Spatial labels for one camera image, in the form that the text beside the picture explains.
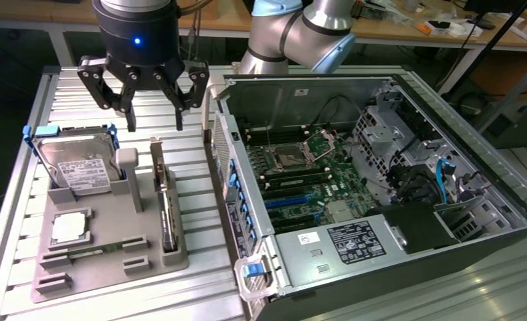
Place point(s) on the metal disk bay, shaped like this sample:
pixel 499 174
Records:
pixel 468 224

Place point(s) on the black cabinet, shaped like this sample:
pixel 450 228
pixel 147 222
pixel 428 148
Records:
pixel 514 130

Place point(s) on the black RAM stick with label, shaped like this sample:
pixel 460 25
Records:
pixel 297 183

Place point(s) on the black open PC case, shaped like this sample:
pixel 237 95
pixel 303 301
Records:
pixel 424 277

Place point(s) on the small orange tool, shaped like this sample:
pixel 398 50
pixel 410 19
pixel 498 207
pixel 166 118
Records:
pixel 423 27

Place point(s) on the black slanted pole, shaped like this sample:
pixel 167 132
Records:
pixel 511 25

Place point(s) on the black case switch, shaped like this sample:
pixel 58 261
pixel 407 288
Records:
pixel 235 136

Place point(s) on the silver CPU chip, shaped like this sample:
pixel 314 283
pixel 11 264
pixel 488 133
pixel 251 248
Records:
pixel 70 227

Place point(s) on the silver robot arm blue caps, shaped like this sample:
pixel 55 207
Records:
pixel 273 36

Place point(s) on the black expansion slot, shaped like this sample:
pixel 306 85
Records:
pixel 295 221

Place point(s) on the black RAM slot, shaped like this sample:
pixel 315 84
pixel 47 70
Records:
pixel 277 131
pixel 279 139

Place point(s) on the CPU socket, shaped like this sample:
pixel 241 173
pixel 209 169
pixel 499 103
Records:
pixel 289 157

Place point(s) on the blue case latch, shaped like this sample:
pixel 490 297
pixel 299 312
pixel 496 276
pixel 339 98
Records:
pixel 253 271

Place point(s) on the perforated metal drive cage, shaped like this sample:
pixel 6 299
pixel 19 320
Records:
pixel 379 133

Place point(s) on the grey power supply unit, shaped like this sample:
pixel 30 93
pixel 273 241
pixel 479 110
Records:
pixel 303 267

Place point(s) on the blue slot cover tab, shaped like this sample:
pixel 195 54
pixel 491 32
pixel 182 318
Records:
pixel 245 209
pixel 241 196
pixel 253 236
pixel 234 181
pixel 249 221

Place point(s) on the green motherboard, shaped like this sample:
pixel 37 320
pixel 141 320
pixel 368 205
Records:
pixel 335 167

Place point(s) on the thin metal locking lever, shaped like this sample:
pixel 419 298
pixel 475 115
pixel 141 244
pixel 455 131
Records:
pixel 269 137

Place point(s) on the hard disk with blue caddy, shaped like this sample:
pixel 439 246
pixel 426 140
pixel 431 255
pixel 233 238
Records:
pixel 83 170

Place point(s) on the blue expansion slot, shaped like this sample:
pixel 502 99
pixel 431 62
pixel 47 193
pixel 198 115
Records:
pixel 290 201

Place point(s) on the graphics card with metal bracket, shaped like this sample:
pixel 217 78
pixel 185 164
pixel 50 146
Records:
pixel 167 217

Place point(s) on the silver chipset heatsink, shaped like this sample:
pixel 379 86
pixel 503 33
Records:
pixel 338 211

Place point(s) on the metal socket cover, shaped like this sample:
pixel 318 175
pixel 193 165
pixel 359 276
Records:
pixel 311 150

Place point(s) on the green RAM stick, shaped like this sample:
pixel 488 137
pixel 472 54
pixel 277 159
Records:
pixel 98 250

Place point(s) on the black monitor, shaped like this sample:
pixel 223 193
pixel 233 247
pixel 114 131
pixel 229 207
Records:
pixel 491 4

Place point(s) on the grey plastic parts rack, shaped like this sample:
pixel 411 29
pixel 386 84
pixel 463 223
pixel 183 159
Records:
pixel 111 227

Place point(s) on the black plastic air shroud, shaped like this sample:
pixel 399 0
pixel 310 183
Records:
pixel 415 227

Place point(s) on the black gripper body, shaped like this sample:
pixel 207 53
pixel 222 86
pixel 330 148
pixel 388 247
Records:
pixel 137 40

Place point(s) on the white tray with black part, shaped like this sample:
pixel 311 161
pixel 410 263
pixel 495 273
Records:
pixel 462 30

